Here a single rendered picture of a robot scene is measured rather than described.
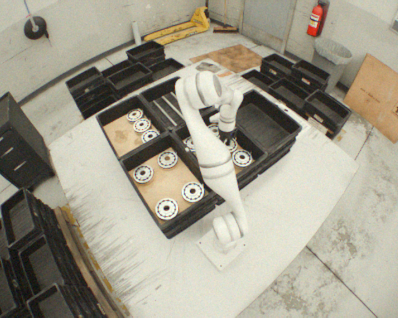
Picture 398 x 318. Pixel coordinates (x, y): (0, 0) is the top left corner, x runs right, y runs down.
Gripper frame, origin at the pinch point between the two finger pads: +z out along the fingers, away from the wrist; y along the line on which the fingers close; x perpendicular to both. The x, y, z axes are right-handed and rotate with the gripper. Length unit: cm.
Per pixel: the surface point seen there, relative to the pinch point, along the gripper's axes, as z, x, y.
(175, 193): 5.5, -5.5, -33.4
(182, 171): 5.4, 2.5, -24.1
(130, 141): 5, 37, -37
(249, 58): 85, 159, 197
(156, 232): 19, -12, -51
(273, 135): 5.3, -9.1, 30.4
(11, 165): 40, 123, -147
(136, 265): 19, -21, -68
